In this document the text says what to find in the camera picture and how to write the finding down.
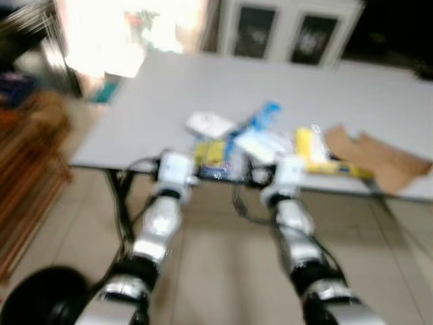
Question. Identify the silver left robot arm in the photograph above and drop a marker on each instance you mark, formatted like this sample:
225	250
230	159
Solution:
157	227

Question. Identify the teal object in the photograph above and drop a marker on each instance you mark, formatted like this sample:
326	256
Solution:
106	93

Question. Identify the brown cardboard piece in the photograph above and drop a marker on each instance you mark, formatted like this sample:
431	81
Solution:
375	157

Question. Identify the blue plastic wrapper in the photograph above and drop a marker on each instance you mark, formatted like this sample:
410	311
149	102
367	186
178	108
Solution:
268	115

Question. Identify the yellow carton box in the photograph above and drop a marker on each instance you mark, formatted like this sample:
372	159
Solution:
310	147

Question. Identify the brown wooden furniture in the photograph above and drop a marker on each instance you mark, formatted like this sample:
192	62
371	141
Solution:
30	169

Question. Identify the black round rubbish bin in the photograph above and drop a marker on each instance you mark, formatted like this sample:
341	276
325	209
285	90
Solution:
37	298

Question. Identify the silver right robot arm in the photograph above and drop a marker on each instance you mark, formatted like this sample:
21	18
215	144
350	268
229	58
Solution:
298	233

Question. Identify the yellow snack packet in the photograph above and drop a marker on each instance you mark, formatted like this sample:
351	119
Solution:
213	153

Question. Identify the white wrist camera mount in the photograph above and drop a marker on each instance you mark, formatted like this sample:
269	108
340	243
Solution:
289	175
176	169

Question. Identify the white glass door cabinet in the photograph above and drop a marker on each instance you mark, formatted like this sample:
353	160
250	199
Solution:
291	30

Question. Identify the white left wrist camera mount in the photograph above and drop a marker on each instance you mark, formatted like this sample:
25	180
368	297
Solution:
176	169

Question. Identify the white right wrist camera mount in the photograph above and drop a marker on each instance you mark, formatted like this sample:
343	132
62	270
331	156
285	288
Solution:
289	175

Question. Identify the blue box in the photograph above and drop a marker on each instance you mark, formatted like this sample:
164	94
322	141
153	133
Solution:
15	88

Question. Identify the black table leg frame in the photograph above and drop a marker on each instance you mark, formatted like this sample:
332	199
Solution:
122	203

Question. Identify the white plastic bag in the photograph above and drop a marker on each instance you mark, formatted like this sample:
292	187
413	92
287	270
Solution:
262	143

